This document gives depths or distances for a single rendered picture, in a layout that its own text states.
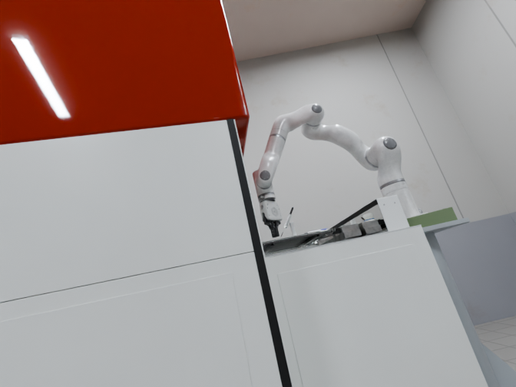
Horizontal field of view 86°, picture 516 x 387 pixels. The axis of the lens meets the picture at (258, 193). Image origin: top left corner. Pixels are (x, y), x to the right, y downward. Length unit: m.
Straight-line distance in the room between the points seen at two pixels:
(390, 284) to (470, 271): 2.44
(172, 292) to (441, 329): 0.85
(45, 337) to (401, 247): 1.03
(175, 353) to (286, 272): 0.41
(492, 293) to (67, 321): 3.38
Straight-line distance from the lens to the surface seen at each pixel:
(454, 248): 3.43
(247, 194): 0.76
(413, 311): 1.10
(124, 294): 0.74
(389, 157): 1.48
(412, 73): 4.25
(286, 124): 1.49
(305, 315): 0.94
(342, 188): 3.15
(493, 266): 3.61
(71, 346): 0.78
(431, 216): 1.40
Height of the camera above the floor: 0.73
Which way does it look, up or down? 19 degrees up
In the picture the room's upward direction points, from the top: 13 degrees counter-clockwise
